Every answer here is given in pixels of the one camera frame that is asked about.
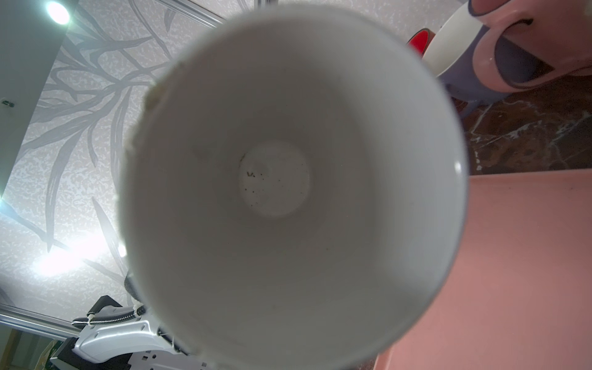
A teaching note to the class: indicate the pink plastic tray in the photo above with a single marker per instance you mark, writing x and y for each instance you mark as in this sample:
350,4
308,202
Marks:
519,293

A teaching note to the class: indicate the pink mug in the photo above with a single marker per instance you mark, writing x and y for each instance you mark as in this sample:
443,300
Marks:
556,32

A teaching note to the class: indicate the lavender mug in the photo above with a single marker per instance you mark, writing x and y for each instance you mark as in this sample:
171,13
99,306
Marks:
450,57

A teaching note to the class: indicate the red mug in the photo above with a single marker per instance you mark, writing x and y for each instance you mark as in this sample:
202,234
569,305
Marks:
421,40

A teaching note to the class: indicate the blue mug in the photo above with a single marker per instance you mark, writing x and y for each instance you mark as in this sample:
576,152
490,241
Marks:
295,192

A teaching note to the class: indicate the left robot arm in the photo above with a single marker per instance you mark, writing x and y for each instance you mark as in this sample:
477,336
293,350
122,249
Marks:
116,337

